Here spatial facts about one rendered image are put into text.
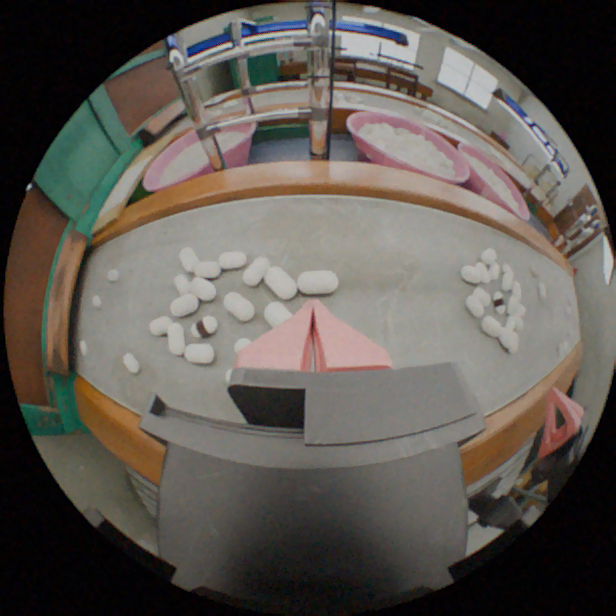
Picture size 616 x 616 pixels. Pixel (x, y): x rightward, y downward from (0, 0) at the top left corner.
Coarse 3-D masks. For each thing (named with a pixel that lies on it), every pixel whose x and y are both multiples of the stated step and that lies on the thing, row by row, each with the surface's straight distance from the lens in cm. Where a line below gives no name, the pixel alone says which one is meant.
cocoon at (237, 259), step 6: (228, 252) 23; (234, 252) 22; (240, 252) 22; (222, 258) 22; (228, 258) 22; (234, 258) 22; (240, 258) 22; (246, 258) 22; (222, 264) 22; (228, 264) 22; (234, 264) 22; (240, 264) 22
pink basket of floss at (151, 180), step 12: (216, 120) 59; (192, 132) 61; (252, 132) 42; (180, 144) 60; (192, 144) 61; (240, 144) 39; (168, 156) 59; (228, 156) 39; (240, 156) 42; (156, 168) 56; (204, 168) 37; (144, 180) 50; (156, 180) 53; (180, 180) 38
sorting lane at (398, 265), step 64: (128, 256) 40; (256, 256) 23; (320, 256) 22; (384, 256) 24; (448, 256) 29; (512, 256) 45; (128, 320) 33; (192, 320) 24; (256, 320) 21; (384, 320) 21; (448, 320) 25; (576, 320) 116; (128, 384) 34; (192, 384) 24; (512, 384) 38
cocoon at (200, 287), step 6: (192, 282) 23; (198, 282) 23; (204, 282) 22; (192, 288) 23; (198, 288) 22; (204, 288) 22; (210, 288) 22; (198, 294) 22; (204, 294) 22; (210, 294) 22; (204, 300) 23
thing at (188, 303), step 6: (186, 294) 23; (192, 294) 23; (174, 300) 24; (180, 300) 23; (186, 300) 23; (192, 300) 23; (174, 306) 24; (180, 306) 23; (186, 306) 23; (192, 306) 23; (174, 312) 24; (180, 312) 23; (186, 312) 23
